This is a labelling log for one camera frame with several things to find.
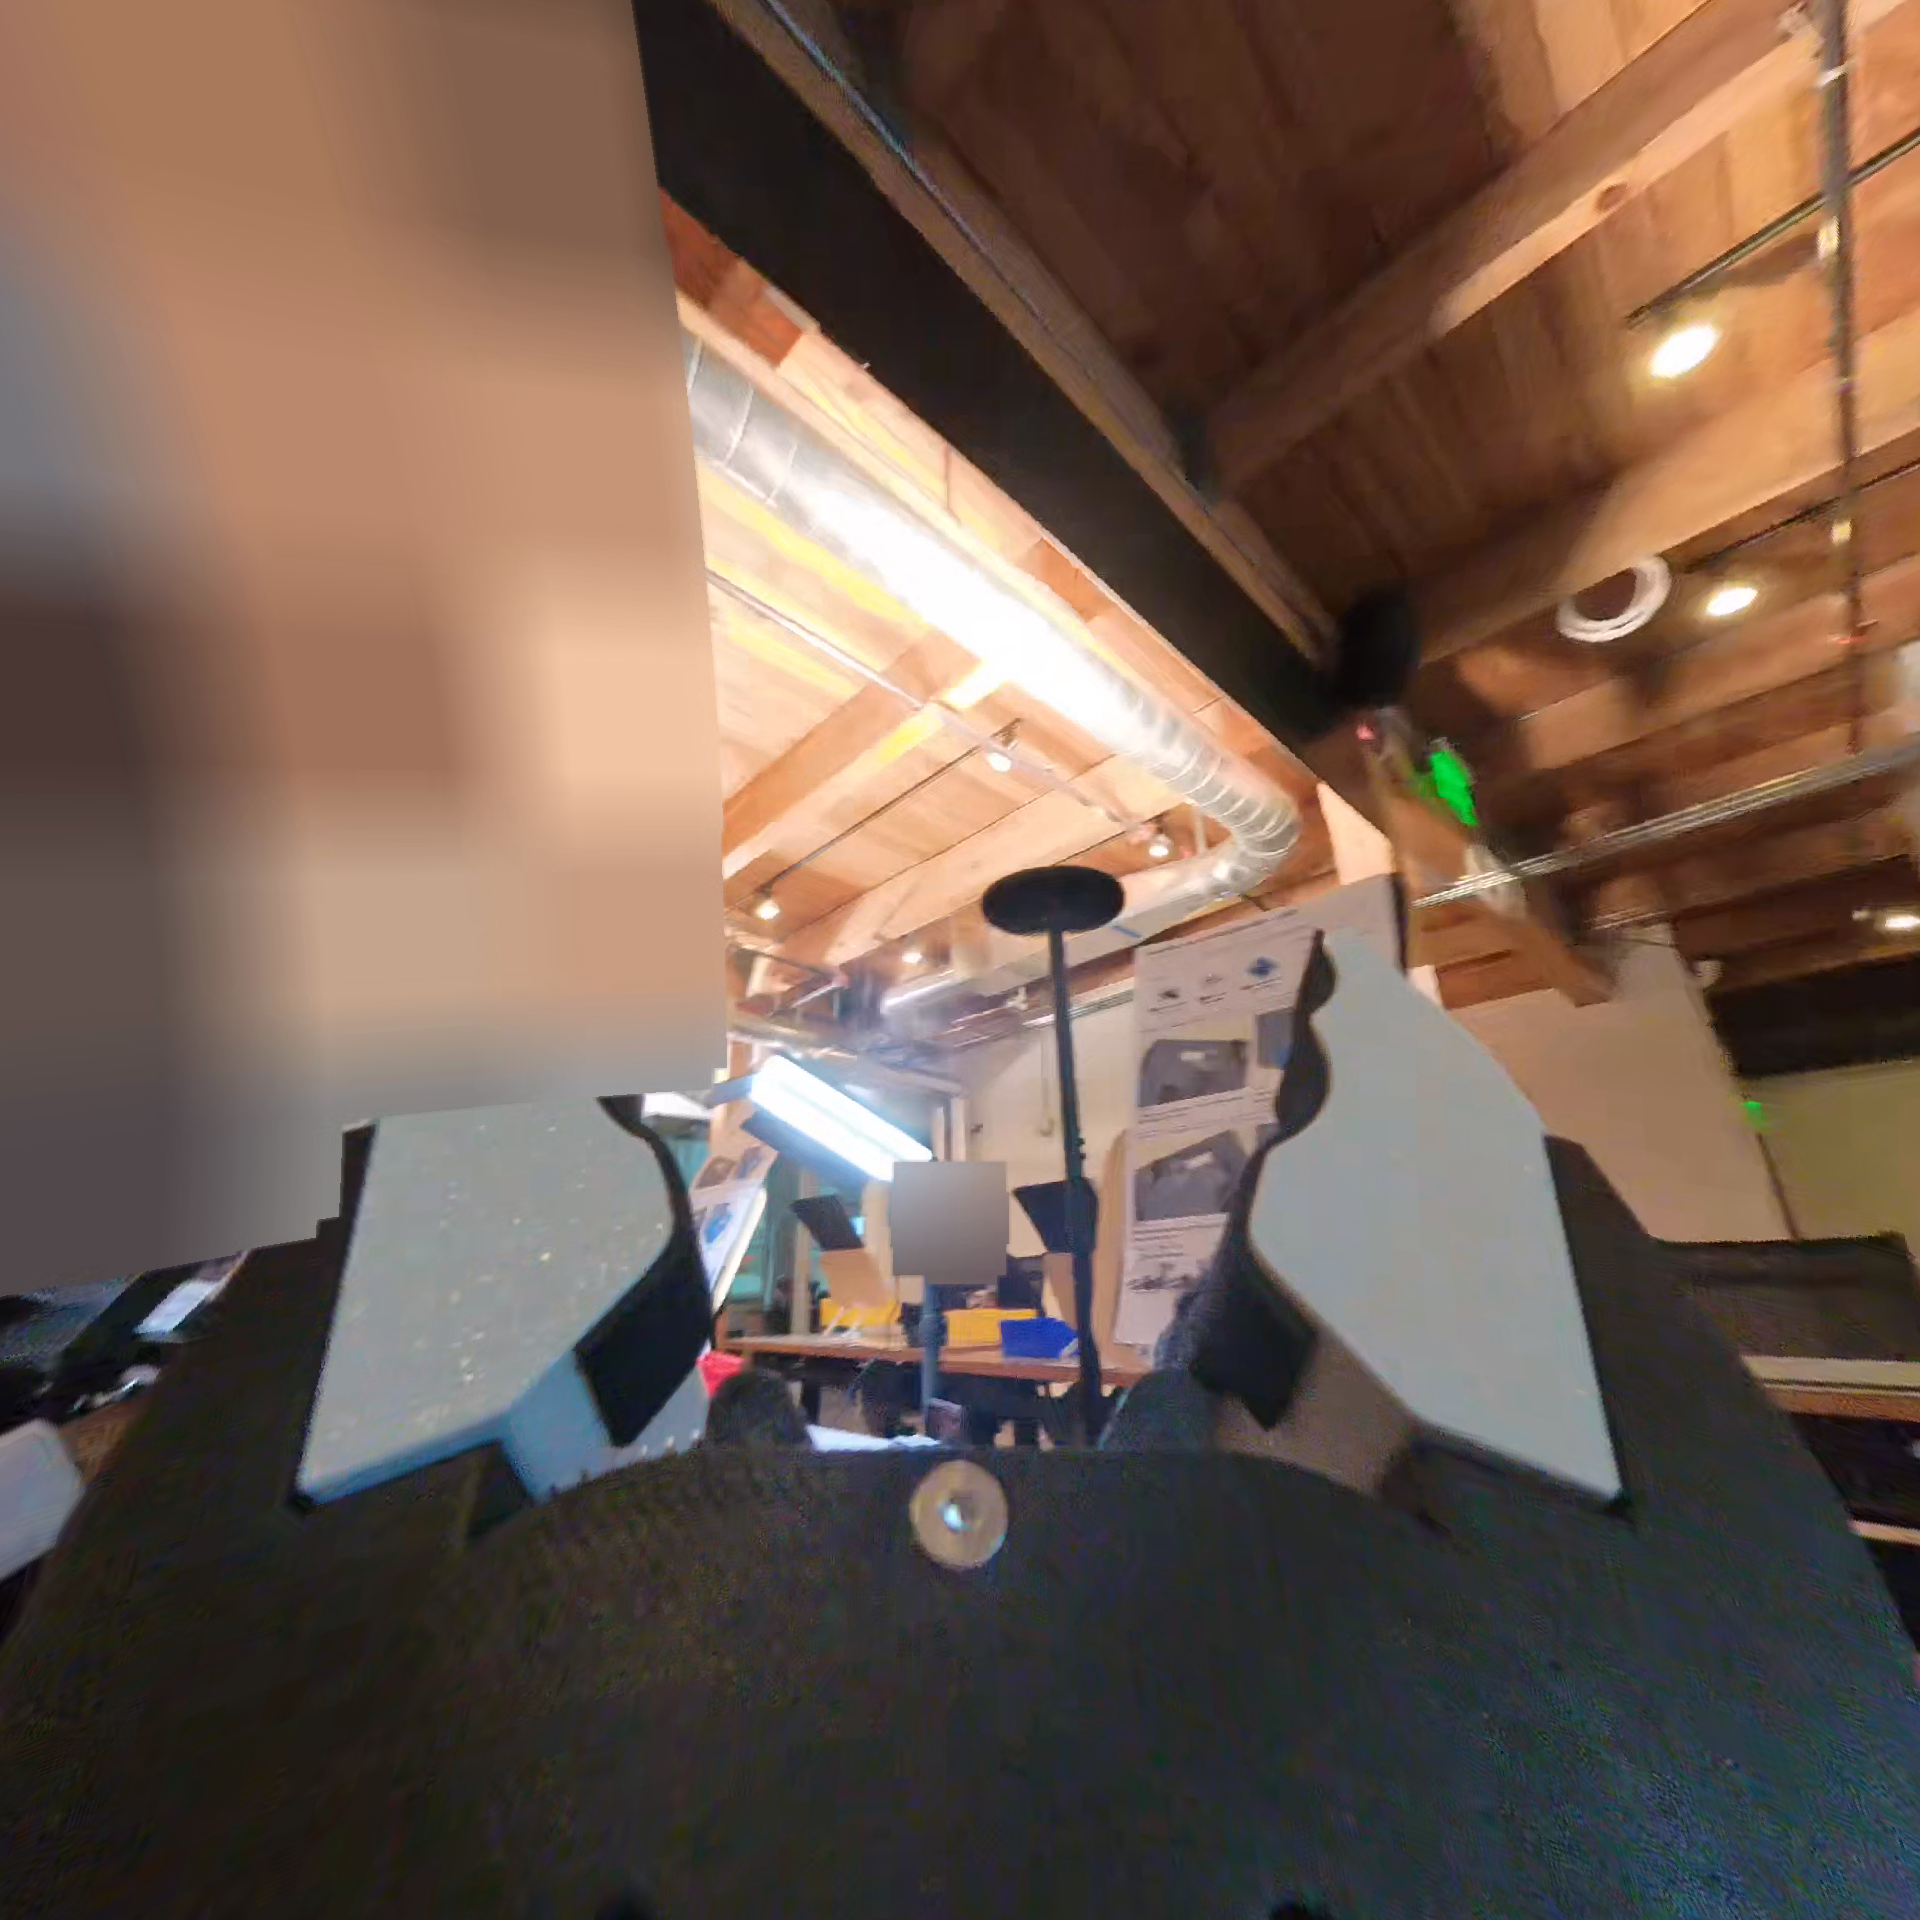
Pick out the long wooden table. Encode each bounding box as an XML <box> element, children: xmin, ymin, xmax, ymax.
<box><xmin>728</xmin><ymin>1329</ymin><xmax>1160</xmax><ymax>1446</ymax></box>

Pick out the black floor lamp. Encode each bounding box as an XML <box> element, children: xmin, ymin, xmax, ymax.
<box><xmin>983</xmin><ymin>864</ymin><xmax>1128</xmax><ymax>1450</ymax></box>

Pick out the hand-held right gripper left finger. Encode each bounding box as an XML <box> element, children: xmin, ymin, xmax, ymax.
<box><xmin>295</xmin><ymin>1094</ymin><xmax>718</xmax><ymax>1507</ymax></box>

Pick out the row of yellow bins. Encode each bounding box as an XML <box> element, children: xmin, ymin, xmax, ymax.
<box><xmin>815</xmin><ymin>1298</ymin><xmax>1008</xmax><ymax>1347</ymax></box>

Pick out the bright light panel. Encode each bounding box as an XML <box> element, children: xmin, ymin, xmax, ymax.
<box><xmin>741</xmin><ymin>1050</ymin><xmax>936</xmax><ymax>1181</ymax></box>

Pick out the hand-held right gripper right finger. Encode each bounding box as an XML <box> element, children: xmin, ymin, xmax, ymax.
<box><xmin>1184</xmin><ymin>927</ymin><xmax>1629</xmax><ymax>1504</ymax></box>

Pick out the silver ceiling duct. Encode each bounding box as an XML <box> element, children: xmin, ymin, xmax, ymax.
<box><xmin>683</xmin><ymin>330</ymin><xmax>1303</xmax><ymax>905</ymax></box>

